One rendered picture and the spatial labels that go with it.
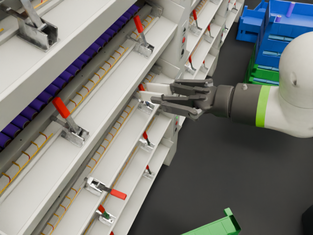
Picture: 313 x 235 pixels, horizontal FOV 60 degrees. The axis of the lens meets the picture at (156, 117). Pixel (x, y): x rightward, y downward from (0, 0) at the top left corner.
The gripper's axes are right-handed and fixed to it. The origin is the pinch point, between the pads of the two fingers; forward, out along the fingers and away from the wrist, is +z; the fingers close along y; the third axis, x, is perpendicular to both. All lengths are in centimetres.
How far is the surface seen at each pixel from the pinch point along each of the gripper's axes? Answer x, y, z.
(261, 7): -62, 185, 1
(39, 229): -2.3, -39.7, 7.2
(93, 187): -4.6, -27.6, 3.4
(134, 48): 13.5, -0.8, 1.7
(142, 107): -5.4, -0.6, 5.1
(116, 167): -7.5, -19.9, 3.0
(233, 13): -44, 138, 13
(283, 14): -19, 84, -23
